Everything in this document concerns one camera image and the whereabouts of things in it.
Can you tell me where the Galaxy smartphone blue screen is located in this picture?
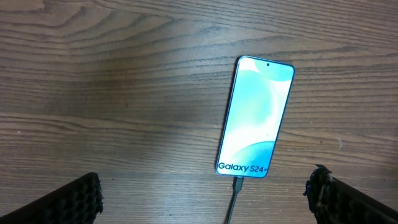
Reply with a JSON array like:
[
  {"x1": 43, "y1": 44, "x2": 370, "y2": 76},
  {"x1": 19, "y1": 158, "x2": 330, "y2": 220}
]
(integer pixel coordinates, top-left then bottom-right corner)
[{"x1": 215, "y1": 55, "x2": 295, "y2": 178}]

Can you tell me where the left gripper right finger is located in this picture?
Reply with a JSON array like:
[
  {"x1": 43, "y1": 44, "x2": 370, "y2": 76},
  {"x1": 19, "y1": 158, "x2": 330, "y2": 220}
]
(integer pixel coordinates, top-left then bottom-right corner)
[{"x1": 303, "y1": 164, "x2": 397, "y2": 224}]

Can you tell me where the black USB charging cable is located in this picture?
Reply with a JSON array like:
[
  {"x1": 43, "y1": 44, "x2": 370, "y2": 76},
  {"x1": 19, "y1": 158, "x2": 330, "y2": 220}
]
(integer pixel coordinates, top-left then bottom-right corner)
[{"x1": 224, "y1": 175, "x2": 245, "y2": 224}]

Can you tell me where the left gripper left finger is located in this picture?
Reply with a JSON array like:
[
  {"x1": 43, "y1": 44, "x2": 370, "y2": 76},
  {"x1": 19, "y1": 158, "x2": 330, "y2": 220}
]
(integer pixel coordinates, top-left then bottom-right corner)
[{"x1": 1, "y1": 172, "x2": 103, "y2": 224}]

